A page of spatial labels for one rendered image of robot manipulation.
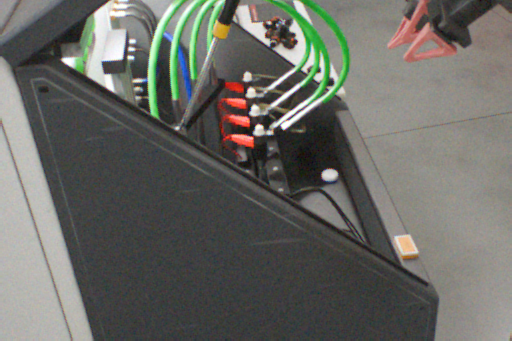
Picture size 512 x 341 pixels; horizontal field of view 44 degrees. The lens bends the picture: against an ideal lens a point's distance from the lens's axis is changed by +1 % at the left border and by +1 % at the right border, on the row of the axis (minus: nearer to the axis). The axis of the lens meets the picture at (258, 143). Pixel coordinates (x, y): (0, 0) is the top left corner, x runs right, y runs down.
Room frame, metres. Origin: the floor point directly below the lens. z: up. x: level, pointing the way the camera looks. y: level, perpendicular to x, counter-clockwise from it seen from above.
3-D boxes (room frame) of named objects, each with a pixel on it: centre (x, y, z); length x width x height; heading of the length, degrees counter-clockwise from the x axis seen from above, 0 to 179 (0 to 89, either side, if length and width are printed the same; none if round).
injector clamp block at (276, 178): (1.20, 0.00, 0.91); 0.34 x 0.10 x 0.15; 4
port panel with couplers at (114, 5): (1.30, 0.28, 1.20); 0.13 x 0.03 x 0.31; 4
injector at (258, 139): (1.08, -0.01, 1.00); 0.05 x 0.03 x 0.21; 94
